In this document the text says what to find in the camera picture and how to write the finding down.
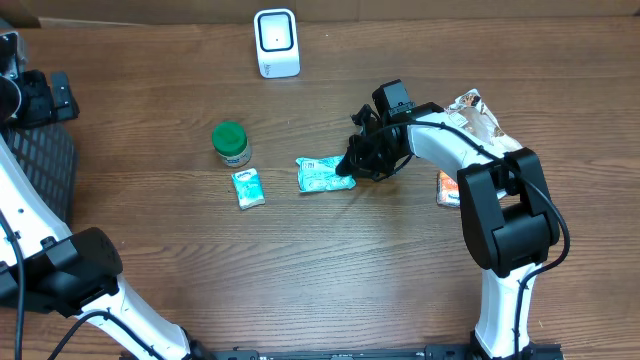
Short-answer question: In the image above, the teal snack packet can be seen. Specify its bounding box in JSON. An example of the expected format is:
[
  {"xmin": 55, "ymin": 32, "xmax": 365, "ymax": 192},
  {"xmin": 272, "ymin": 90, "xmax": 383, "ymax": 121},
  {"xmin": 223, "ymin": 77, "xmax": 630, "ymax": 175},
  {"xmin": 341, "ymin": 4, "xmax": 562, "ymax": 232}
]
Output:
[{"xmin": 296, "ymin": 156, "xmax": 356, "ymax": 193}]

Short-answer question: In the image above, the cardboard backdrop wall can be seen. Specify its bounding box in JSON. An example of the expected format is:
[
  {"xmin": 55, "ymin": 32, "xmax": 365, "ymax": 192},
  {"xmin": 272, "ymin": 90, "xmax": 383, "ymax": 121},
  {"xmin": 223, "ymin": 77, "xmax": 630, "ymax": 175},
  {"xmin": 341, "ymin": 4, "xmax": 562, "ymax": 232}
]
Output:
[{"xmin": 1, "ymin": 0, "xmax": 639, "ymax": 27}]

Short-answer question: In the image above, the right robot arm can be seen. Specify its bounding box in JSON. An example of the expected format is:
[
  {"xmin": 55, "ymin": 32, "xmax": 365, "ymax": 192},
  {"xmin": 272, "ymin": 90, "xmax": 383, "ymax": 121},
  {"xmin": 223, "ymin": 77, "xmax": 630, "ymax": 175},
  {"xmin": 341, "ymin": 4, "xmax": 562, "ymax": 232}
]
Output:
[{"xmin": 336, "ymin": 80, "xmax": 570, "ymax": 359}]

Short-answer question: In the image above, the orange snack packet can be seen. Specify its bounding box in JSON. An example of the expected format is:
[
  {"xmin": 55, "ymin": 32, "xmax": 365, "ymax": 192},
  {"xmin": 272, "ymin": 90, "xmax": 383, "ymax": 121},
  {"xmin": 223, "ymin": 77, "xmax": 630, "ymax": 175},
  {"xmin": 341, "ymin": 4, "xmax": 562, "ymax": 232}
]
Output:
[{"xmin": 436, "ymin": 170, "xmax": 460, "ymax": 208}]

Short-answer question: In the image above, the green lid jar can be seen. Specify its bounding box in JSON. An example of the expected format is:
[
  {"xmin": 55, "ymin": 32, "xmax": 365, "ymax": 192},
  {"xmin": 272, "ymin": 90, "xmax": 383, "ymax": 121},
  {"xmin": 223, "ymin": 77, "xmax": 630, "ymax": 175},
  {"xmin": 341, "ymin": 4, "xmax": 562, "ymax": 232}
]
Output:
[{"xmin": 211, "ymin": 121, "xmax": 252, "ymax": 167}]

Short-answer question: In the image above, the Panitee bread bag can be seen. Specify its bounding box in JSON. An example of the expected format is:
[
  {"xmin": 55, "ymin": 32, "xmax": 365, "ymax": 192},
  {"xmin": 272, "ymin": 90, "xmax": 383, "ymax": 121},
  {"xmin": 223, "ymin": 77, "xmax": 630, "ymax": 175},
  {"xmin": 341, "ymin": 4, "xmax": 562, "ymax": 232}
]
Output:
[{"xmin": 445, "ymin": 89, "xmax": 522, "ymax": 152}]

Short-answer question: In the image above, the dark grey mesh basket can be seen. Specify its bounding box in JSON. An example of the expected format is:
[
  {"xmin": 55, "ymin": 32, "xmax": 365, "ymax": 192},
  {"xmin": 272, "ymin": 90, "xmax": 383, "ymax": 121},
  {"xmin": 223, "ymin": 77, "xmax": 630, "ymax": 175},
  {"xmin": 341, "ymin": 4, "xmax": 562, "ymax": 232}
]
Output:
[{"xmin": 1, "ymin": 124, "xmax": 77, "ymax": 226}]

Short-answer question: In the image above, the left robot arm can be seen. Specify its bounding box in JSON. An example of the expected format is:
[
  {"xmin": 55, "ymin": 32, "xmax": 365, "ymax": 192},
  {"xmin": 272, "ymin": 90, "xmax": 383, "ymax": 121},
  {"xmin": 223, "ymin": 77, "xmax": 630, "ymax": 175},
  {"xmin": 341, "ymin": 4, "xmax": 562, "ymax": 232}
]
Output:
[{"xmin": 1, "ymin": 69, "xmax": 210, "ymax": 359}]

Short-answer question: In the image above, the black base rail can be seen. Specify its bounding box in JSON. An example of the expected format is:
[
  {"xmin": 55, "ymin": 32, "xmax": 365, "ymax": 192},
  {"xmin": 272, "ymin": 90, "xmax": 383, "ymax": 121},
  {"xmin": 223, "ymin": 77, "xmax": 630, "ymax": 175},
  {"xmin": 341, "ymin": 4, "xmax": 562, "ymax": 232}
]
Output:
[{"xmin": 119, "ymin": 343, "xmax": 566, "ymax": 360}]

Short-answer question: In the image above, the small teal tissue pack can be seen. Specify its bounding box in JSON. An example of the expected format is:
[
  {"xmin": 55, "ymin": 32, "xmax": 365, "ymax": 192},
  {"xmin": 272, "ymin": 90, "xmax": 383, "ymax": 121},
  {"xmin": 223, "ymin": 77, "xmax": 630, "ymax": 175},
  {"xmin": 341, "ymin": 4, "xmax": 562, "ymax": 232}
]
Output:
[{"xmin": 231, "ymin": 168, "xmax": 266, "ymax": 210}]

